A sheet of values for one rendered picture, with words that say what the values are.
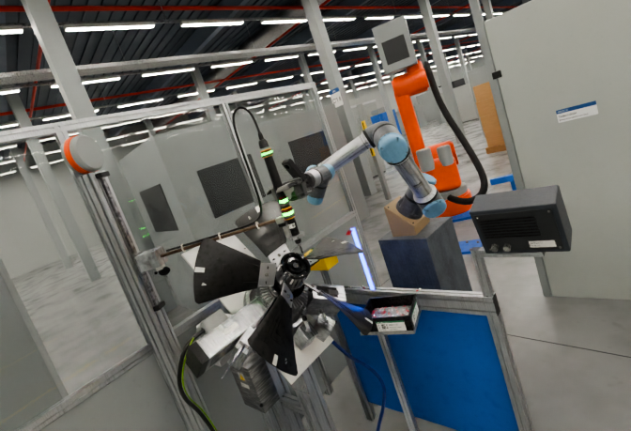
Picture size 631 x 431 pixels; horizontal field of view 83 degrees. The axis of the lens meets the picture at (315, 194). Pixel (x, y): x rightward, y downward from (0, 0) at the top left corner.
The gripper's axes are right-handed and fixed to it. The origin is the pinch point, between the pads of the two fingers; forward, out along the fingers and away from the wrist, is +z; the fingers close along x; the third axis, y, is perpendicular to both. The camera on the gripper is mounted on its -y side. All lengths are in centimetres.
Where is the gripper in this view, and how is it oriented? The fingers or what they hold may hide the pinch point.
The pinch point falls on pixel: (272, 191)
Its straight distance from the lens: 137.8
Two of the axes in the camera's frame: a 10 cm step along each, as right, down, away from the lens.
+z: -6.3, 3.2, -7.1
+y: 3.2, 9.4, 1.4
